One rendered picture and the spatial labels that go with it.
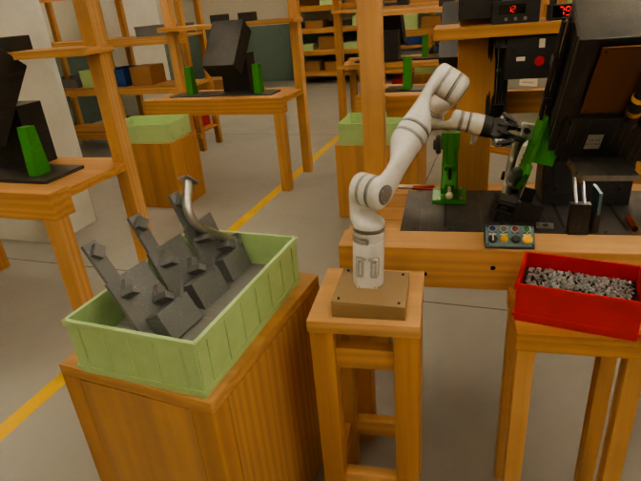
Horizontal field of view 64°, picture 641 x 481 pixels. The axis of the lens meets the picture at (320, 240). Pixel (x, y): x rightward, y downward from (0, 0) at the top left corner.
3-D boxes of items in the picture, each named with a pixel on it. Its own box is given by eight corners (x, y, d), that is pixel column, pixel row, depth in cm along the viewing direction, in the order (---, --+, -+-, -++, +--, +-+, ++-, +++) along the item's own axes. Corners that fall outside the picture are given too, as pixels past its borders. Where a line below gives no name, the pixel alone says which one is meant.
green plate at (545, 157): (547, 182, 175) (571, 122, 166) (522, 176, 176) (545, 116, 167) (542, 171, 185) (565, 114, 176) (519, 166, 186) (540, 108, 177)
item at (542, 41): (554, 77, 185) (559, 32, 179) (504, 80, 189) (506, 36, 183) (548, 73, 196) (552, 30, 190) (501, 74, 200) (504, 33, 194)
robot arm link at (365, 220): (344, 175, 141) (344, 232, 148) (371, 181, 135) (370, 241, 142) (366, 167, 147) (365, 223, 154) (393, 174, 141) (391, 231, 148)
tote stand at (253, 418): (253, 600, 160) (210, 404, 127) (123, 545, 180) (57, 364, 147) (333, 439, 216) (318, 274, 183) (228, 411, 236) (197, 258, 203)
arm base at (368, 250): (382, 289, 150) (383, 235, 143) (351, 287, 151) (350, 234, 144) (384, 274, 158) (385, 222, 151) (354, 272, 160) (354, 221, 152)
